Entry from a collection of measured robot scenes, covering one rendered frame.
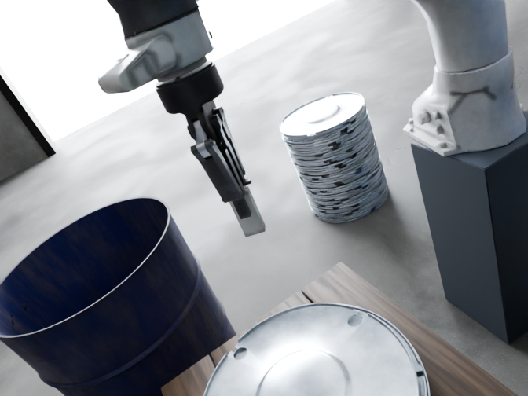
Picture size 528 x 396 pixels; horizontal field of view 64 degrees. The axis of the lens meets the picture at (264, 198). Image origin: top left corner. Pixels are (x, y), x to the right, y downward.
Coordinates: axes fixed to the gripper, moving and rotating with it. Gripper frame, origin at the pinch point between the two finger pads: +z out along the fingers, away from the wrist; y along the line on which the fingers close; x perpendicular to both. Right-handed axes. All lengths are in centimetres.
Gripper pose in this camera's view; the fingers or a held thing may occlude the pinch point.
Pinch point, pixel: (247, 211)
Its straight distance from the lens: 57.9
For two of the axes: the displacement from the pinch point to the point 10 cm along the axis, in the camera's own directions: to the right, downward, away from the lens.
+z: 3.4, 8.2, 4.7
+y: 0.2, -5.0, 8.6
